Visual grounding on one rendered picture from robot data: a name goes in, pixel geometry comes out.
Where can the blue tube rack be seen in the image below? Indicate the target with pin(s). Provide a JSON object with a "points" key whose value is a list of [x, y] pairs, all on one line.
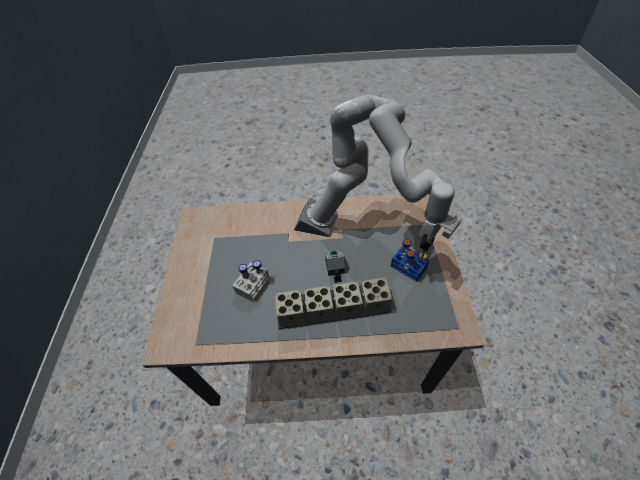
{"points": [[415, 264]]}

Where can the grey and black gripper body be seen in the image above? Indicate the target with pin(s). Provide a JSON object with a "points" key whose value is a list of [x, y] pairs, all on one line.
{"points": [[430, 229]]}

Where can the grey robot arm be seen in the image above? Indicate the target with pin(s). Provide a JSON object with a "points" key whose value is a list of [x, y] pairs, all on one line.
{"points": [[346, 151]]}

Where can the white tube rack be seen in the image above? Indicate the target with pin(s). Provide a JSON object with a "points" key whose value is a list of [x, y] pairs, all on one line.
{"points": [[257, 284]]}

